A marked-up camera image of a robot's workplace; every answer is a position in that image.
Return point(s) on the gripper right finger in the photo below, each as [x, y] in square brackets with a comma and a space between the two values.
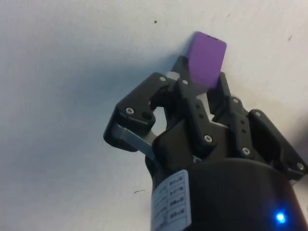
[264, 134]

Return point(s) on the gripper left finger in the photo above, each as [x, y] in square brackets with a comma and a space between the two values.
[137, 101]

